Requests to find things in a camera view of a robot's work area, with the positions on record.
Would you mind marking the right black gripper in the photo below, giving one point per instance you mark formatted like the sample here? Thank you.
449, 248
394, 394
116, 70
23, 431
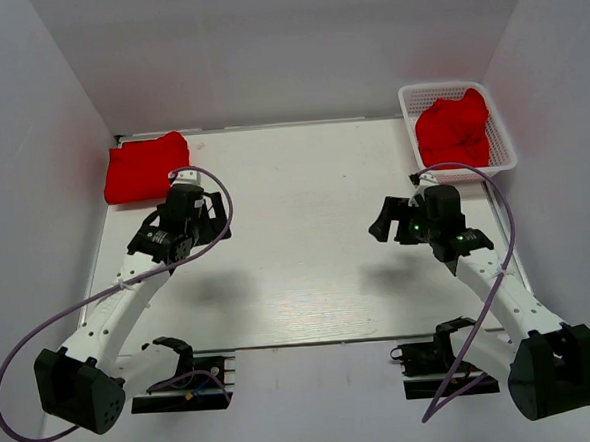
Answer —
401, 220

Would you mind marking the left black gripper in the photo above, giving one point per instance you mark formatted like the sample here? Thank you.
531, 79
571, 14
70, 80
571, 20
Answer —
215, 218

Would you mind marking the red t-shirt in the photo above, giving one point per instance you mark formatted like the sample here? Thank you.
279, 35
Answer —
138, 171
455, 131

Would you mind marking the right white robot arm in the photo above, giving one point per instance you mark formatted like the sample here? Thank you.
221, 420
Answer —
543, 361

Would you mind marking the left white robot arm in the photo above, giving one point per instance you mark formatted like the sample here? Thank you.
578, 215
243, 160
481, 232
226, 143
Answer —
87, 381

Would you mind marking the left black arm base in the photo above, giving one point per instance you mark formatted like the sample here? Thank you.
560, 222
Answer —
207, 382

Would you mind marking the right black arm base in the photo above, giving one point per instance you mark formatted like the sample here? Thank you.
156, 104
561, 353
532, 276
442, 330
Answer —
425, 363

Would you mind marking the folded red t-shirt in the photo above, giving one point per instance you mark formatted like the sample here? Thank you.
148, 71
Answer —
138, 171

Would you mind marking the white plastic basket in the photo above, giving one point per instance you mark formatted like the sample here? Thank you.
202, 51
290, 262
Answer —
417, 98

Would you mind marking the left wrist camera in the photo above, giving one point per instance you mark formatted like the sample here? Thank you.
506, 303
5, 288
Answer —
188, 176

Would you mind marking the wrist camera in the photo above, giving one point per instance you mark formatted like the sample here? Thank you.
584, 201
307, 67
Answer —
421, 181
188, 176

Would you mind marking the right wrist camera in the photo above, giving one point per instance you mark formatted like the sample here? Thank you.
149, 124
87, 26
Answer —
421, 181

